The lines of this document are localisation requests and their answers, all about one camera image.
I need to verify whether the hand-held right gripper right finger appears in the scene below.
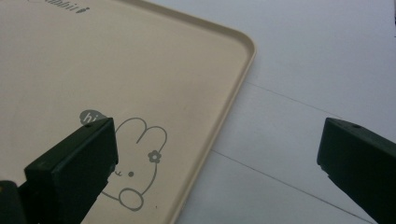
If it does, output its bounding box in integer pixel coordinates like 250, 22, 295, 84
317, 117, 396, 224

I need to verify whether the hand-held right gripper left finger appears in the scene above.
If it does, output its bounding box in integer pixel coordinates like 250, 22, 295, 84
18, 117, 120, 224

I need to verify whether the beige tray with rabbit print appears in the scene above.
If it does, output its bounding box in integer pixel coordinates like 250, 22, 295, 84
0, 0, 258, 224

